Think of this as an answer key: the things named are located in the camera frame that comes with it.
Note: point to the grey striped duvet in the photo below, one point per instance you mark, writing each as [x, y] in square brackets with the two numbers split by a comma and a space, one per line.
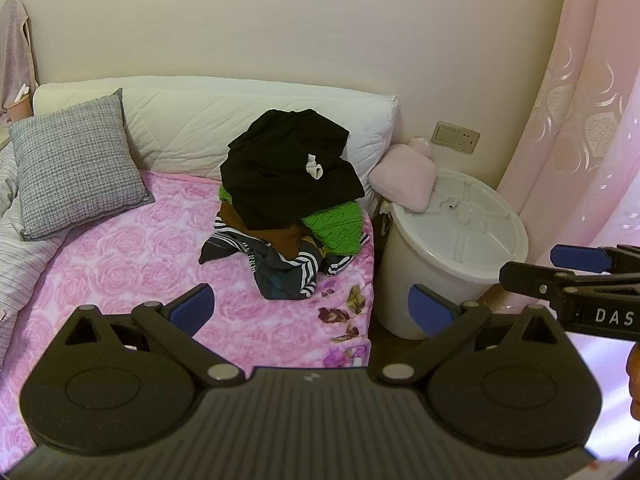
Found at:
[20, 260]

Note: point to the black garment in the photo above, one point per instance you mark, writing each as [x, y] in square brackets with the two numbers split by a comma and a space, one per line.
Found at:
[280, 175]

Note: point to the pink plush cushion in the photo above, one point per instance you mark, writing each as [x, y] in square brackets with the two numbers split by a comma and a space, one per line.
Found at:
[405, 180]

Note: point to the brown garment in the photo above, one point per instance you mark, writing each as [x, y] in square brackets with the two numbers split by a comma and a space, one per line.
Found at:
[280, 240]

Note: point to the white bucket lid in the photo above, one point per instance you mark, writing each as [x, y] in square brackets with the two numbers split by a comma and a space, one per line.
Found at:
[475, 230]

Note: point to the pink rose blanket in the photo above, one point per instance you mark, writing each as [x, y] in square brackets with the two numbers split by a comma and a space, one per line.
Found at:
[125, 260]

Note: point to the long white bolster pillow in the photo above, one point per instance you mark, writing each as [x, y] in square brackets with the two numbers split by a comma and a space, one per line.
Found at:
[200, 120]

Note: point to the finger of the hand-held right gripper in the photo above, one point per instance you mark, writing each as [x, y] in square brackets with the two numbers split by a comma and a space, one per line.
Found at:
[575, 257]
[530, 277]

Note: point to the dark striped garment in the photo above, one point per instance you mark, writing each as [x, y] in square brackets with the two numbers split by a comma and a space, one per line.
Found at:
[280, 280]

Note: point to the green knit garment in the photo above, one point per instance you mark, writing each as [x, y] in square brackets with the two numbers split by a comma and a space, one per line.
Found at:
[335, 225]

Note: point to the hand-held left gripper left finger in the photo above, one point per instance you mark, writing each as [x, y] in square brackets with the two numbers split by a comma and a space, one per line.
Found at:
[192, 310]

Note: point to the beige wall socket panel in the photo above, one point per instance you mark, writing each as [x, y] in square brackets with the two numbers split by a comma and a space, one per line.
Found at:
[456, 137]

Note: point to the pink patterned curtain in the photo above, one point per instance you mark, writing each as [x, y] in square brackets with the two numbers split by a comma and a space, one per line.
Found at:
[575, 110]

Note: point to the grey checked pillow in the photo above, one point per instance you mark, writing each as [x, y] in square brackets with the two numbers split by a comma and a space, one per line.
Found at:
[75, 165]

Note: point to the white plastic bucket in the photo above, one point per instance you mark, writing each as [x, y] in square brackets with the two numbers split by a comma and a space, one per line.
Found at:
[420, 280]

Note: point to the person's right hand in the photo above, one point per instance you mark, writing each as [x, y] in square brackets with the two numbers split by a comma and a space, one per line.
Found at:
[634, 385]

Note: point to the pink tissue box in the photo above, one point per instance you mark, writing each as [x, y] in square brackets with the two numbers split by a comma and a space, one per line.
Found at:
[20, 110]

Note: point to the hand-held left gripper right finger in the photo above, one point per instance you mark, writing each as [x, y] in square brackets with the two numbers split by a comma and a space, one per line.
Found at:
[427, 310]

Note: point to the hanging mauve towel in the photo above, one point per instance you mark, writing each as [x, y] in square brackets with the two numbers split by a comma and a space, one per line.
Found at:
[15, 50]

